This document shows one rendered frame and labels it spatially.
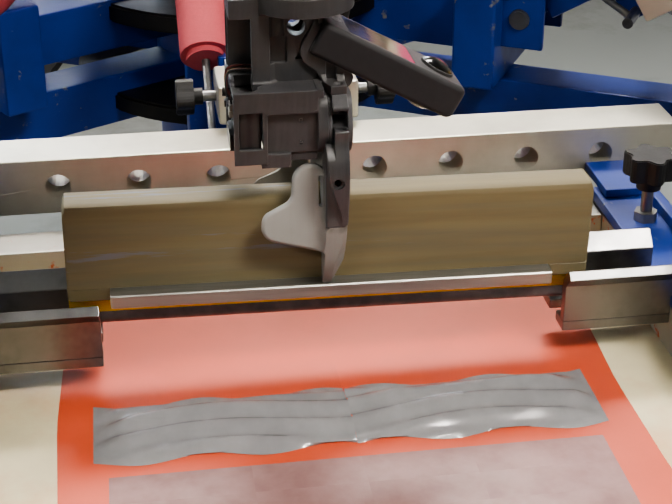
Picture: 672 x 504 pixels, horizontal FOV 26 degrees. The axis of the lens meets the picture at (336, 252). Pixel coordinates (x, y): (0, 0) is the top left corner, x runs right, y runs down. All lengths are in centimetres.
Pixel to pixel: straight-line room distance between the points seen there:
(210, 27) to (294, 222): 48
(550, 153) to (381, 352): 29
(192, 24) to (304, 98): 50
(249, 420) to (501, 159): 39
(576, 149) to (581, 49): 339
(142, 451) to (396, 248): 23
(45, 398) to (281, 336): 19
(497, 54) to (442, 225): 66
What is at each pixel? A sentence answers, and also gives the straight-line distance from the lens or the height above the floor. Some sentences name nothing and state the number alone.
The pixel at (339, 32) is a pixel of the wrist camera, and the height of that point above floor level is 122.
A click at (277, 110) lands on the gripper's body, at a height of 117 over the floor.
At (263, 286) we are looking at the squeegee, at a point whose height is 103.
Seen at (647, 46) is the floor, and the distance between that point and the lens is 476.
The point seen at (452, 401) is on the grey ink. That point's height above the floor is 96.
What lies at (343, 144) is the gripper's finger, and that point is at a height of 115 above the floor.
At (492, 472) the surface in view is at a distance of 99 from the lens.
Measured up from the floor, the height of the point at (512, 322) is 96.
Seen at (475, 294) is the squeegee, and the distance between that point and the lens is 110.
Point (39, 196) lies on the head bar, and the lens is 126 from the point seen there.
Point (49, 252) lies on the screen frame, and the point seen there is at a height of 99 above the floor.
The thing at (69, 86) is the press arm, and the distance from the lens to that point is 173.
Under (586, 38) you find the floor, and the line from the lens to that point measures 480.
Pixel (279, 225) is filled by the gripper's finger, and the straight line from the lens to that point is 101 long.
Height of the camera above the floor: 153
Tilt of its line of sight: 27 degrees down
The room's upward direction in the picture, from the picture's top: straight up
